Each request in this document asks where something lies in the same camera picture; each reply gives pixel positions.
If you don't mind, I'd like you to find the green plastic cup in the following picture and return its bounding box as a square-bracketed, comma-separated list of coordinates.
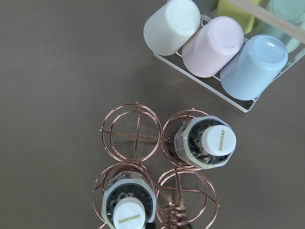
[254, 0, 305, 53]

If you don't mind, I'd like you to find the yellow plastic cup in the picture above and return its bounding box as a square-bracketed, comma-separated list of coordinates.
[215, 0, 258, 34]

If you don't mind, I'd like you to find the tea bottle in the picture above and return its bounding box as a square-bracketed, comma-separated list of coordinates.
[101, 170, 156, 229]
[167, 115, 236, 169]

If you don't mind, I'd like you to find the blue plastic cup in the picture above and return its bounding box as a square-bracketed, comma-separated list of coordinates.
[220, 34, 288, 101]

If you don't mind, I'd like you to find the copper wire bottle basket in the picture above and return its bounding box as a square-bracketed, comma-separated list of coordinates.
[91, 102, 220, 229]

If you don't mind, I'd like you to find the white plastic cup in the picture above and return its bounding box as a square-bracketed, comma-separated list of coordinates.
[143, 0, 201, 56]

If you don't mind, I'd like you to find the pink plastic cup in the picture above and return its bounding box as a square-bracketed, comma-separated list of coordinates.
[182, 16, 244, 78]

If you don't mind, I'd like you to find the white cup rack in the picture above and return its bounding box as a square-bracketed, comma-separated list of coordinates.
[153, 0, 305, 113]

